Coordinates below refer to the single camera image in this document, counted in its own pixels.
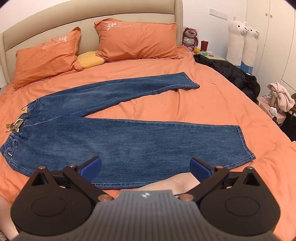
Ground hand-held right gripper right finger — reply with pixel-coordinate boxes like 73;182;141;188
179;157;264;203

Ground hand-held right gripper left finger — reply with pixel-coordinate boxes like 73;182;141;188
30;156;113;203

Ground blue denim pants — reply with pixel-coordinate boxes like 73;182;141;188
0;72;256;190

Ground bed with orange sheet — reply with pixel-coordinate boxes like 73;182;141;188
0;45;296;234

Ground pink storage box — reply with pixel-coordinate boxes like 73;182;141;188
257;96;289;127

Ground person's bare leg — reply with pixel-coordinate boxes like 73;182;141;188
0;195;18;240

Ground black puffer jacket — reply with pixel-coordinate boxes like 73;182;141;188
193;54;261;102

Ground small yellow pillow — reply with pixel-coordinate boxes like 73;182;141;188
76;51;106;69

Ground pale pink garment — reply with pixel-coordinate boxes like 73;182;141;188
267;82;295;112

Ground white nightstand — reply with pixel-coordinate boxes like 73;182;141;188
193;50;228;62

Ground orange embroidered pillow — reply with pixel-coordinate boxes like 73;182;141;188
94;19;184;62
13;27;84;90

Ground white alpaca plush toy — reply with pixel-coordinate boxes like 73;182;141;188
240;25;260;75
226;17;249;66

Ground pink bear plush toy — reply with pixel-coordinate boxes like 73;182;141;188
181;27;199;52

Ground beige padded headboard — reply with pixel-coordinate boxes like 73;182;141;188
0;0;184;85

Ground white wardrobe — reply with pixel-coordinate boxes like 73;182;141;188
245;0;296;93

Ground white wall switch panel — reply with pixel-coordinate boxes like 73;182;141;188
209;8;229;18

